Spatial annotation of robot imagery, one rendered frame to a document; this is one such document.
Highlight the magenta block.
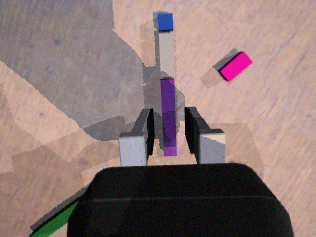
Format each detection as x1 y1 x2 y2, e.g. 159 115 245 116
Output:
218 51 252 82

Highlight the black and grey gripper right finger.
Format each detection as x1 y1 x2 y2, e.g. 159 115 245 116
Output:
185 107 226 164

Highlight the purple rod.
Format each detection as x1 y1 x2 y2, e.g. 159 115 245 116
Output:
160 78 177 157

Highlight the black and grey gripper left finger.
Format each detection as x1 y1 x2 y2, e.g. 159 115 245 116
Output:
118 108 155 167

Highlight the grey rectangular bar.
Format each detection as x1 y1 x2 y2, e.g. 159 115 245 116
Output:
159 33 175 77

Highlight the small blue cube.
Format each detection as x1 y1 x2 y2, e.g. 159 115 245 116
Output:
158 13 173 32

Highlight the green rod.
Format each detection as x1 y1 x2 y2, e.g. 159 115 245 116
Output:
29 196 81 237

